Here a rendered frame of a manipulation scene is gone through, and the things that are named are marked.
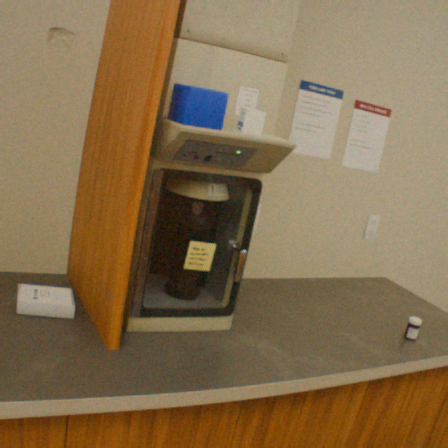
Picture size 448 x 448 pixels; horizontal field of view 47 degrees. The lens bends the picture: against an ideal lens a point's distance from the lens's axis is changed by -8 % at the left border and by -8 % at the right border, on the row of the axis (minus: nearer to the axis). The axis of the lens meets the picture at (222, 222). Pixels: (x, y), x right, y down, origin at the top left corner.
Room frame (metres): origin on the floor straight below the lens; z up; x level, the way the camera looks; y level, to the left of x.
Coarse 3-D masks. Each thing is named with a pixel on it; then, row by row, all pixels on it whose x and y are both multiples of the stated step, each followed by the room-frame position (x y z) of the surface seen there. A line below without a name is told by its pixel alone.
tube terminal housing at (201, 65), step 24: (192, 48) 1.34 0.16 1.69; (216, 48) 1.37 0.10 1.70; (168, 72) 1.33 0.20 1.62; (192, 72) 1.34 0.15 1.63; (216, 72) 1.38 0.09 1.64; (240, 72) 1.41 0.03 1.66; (264, 72) 1.45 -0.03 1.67; (168, 96) 1.32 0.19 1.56; (264, 96) 1.45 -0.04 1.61; (264, 120) 1.46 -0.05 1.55; (168, 168) 1.34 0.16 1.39; (192, 168) 1.37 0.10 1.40; (216, 168) 1.40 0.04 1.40; (144, 192) 1.34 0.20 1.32; (144, 216) 1.32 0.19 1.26
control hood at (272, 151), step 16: (176, 128) 1.23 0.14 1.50; (192, 128) 1.23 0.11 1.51; (224, 128) 1.37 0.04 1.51; (160, 144) 1.30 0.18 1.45; (176, 144) 1.26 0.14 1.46; (240, 144) 1.32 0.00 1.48; (256, 144) 1.33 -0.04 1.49; (272, 144) 1.35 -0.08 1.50; (288, 144) 1.37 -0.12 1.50; (160, 160) 1.30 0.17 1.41; (256, 160) 1.39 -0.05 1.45; (272, 160) 1.41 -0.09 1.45
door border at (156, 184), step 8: (160, 176) 1.32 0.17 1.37; (152, 184) 1.31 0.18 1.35; (160, 184) 1.32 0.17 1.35; (152, 200) 1.31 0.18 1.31; (152, 208) 1.31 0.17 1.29; (152, 216) 1.32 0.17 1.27; (152, 224) 1.32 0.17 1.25; (152, 232) 1.32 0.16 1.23; (144, 248) 1.31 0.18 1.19; (144, 256) 1.31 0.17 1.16; (144, 264) 1.32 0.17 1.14; (144, 272) 1.32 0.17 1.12; (144, 280) 1.32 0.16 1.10; (136, 288) 1.31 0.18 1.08; (136, 296) 1.31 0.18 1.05; (136, 304) 1.31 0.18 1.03; (136, 312) 1.32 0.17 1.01
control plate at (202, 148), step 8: (184, 144) 1.27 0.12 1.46; (192, 144) 1.27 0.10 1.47; (200, 144) 1.28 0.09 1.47; (208, 144) 1.29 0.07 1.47; (216, 144) 1.29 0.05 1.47; (224, 144) 1.30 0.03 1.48; (184, 152) 1.29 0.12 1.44; (192, 152) 1.30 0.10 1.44; (200, 152) 1.31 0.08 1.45; (208, 152) 1.31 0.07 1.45; (216, 152) 1.32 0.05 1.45; (224, 152) 1.33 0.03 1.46; (232, 152) 1.34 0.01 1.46; (240, 152) 1.34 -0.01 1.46; (248, 152) 1.35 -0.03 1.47; (176, 160) 1.31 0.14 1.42; (184, 160) 1.32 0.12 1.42; (192, 160) 1.33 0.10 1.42; (200, 160) 1.33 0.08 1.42; (216, 160) 1.35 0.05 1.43; (224, 160) 1.36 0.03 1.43; (232, 160) 1.36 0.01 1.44; (240, 160) 1.37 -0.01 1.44
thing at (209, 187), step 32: (160, 192) 1.32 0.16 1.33; (192, 192) 1.36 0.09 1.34; (224, 192) 1.41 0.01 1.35; (256, 192) 1.46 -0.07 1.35; (160, 224) 1.33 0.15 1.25; (192, 224) 1.37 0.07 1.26; (224, 224) 1.42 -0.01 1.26; (160, 256) 1.34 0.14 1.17; (224, 256) 1.43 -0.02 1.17; (160, 288) 1.34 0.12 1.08; (192, 288) 1.39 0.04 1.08; (224, 288) 1.44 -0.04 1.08
